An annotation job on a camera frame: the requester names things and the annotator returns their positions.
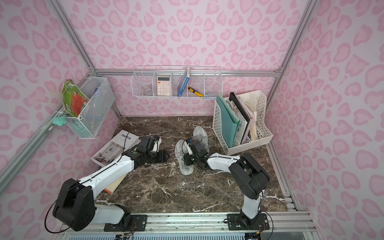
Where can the black clipboard folder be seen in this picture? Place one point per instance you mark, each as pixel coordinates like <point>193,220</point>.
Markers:
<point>247,118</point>

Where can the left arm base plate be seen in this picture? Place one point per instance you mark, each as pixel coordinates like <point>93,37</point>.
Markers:
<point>129,223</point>

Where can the mint green hook clip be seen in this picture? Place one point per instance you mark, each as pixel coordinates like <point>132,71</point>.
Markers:
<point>60,121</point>

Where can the white pink calculator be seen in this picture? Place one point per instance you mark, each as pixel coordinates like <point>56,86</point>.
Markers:
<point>164,86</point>

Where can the cream orange thin book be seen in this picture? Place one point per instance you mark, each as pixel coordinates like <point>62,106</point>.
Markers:
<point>112,187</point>

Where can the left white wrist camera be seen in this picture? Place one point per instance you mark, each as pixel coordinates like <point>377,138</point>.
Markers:
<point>157,142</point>

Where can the white wire side basket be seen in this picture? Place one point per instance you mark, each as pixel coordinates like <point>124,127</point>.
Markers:
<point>89,122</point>

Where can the blue book in shelf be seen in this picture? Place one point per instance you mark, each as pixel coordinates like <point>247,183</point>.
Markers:
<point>184,82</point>

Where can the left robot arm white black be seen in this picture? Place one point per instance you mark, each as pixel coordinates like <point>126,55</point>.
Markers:
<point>75,205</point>

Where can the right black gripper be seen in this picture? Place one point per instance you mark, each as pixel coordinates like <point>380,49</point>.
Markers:
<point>190,154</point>

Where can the white plastic file organizer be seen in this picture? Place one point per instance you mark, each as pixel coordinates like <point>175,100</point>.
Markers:
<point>259,135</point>

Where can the teal folder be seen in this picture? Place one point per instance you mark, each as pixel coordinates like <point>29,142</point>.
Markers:
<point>230,122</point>

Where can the grey knit sneaker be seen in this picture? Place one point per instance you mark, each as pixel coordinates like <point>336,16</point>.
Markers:
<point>185,170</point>
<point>200,135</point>

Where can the white wire wall shelf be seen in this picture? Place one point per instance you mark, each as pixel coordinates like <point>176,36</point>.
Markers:
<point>208,81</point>

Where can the green red snack bag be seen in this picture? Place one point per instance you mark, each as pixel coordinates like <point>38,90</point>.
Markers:
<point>73,98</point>

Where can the yellow black utility knife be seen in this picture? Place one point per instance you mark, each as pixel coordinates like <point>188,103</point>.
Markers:
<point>194,91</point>

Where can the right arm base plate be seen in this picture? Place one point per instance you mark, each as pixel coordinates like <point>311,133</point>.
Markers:
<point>239,221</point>

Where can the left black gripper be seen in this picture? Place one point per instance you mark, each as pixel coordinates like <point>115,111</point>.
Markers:
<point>156,155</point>

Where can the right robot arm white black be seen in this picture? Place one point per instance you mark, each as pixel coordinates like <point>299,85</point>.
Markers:
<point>249,175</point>

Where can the clear glass bowl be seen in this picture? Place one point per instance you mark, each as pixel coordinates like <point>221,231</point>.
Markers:
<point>148,91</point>

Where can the white hardcover book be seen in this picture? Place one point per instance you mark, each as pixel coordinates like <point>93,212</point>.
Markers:
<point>113,149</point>

